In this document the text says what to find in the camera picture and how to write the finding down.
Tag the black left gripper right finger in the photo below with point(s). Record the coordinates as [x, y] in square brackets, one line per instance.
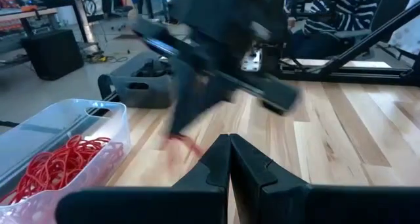
[249, 171]

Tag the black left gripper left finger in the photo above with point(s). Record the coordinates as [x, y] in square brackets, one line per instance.
[215, 171]

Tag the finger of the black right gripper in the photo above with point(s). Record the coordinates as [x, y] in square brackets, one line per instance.
[185, 99]
[216, 92]

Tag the red rubber band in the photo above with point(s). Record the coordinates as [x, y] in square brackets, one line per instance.
[183, 143]

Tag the red rubber bands tangle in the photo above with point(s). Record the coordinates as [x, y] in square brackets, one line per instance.
[88, 148]
[49, 171]

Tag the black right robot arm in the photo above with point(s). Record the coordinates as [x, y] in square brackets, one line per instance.
[229, 13]

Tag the black rubber bands heap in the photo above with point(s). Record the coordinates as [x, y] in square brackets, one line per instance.
[152, 69]

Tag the grey plastic basket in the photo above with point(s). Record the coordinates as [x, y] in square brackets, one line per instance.
[144, 89]

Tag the black office chair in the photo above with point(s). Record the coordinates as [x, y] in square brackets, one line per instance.
[119, 0]

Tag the clear plastic basket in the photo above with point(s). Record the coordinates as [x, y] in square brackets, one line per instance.
[65, 119]

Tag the person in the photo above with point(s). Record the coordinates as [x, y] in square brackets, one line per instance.
[341, 17]

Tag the black cabinet box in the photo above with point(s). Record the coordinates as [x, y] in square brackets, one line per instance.
[52, 53]

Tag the wooden top workbench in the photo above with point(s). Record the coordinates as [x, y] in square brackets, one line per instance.
[26, 15]

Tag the white arm base bracket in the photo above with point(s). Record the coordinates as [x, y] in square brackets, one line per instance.
[252, 59]

